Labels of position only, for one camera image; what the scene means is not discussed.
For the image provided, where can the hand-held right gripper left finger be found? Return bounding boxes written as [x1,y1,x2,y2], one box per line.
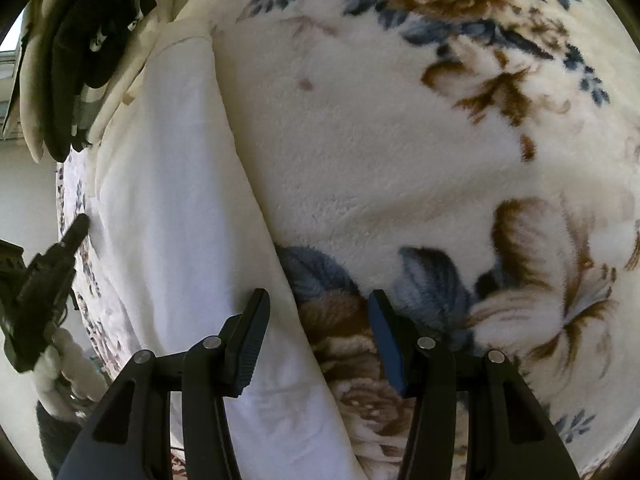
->
[59,288,272,480]

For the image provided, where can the cream garment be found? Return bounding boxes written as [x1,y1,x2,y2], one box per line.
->
[16,0,76,164]

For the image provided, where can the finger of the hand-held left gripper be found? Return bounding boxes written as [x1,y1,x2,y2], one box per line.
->
[56,213,91,262]

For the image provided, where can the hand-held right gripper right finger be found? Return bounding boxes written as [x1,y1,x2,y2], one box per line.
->
[367,289,582,480]

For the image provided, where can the floral fleece blanket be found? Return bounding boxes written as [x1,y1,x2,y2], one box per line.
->
[52,0,640,480]

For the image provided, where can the black garment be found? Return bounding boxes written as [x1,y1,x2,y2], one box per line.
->
[42,0,164,162]

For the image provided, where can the white garment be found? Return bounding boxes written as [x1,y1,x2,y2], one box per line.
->
[87,21,371,480]

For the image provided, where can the window frame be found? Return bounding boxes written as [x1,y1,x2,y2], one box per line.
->
[0,10,28,142]

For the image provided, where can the person's left hand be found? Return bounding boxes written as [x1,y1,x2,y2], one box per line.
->
[29,327,109,422]

